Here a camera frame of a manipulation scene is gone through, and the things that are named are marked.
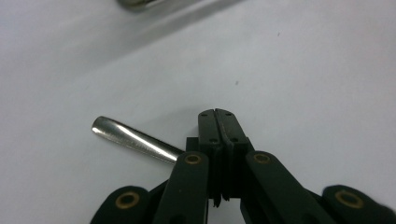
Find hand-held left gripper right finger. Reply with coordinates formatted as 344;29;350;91
214;107;255;202

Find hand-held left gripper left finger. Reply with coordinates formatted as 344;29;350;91
186;108;224;208

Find metal spoon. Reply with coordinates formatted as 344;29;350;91
91;115;187;166

